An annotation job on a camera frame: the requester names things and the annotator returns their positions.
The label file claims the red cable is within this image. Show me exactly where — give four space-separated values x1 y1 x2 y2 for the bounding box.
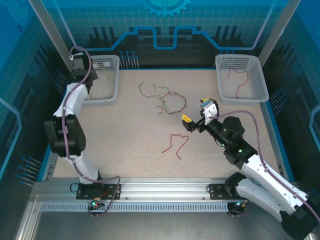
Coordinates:
155 91 188 116
227 67 249 99
161 133 189 160

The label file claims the grey metal base plate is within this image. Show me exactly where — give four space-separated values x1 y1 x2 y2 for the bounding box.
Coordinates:
13 212 288 240

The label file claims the slotted grey cable duct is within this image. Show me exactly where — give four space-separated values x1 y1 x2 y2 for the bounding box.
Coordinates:
39 202 236 213

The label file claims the aluminium frame post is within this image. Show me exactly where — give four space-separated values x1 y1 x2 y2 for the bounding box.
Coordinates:
27 0 76 63
258 0 301 66

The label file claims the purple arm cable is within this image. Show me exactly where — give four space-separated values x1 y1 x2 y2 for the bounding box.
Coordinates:
209 109 320 227
63 45 122 220

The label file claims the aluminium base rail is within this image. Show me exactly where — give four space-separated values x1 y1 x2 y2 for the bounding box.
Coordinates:
33 177 297 201

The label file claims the small LED circuit board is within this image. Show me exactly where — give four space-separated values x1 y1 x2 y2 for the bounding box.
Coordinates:
90 198 105 210
231 199 248 209

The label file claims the white perforated plastic basket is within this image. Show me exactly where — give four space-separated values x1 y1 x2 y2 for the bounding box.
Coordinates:
81 54 121 106
214 54 270 106

